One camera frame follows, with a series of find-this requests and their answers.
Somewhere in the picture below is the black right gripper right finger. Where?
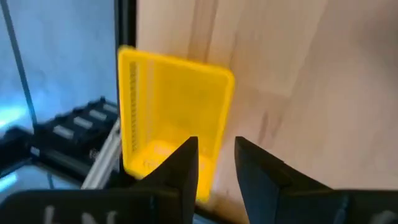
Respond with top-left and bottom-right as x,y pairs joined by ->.
234,136 -> 398,224

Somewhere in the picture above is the yellow plastic basket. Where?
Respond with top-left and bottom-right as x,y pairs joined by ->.
117,45 -> 236,203

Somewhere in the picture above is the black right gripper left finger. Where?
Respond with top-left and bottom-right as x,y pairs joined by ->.
0,136 -> 200,224

